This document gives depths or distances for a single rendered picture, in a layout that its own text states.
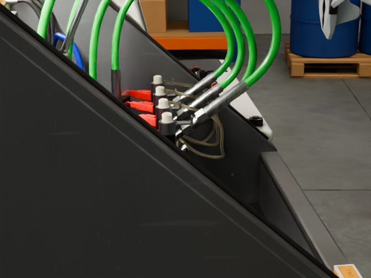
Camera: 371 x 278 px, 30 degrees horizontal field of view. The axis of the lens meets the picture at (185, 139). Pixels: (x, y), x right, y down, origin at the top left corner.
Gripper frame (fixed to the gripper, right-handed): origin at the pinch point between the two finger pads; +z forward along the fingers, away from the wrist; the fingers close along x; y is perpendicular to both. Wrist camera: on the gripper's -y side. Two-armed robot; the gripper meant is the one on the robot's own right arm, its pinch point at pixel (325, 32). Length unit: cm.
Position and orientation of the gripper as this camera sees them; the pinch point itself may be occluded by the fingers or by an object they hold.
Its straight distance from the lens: 125.5
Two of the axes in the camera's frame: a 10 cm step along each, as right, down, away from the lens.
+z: 0.1, 9.4, 3.4
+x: -1.0, -3.3, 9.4
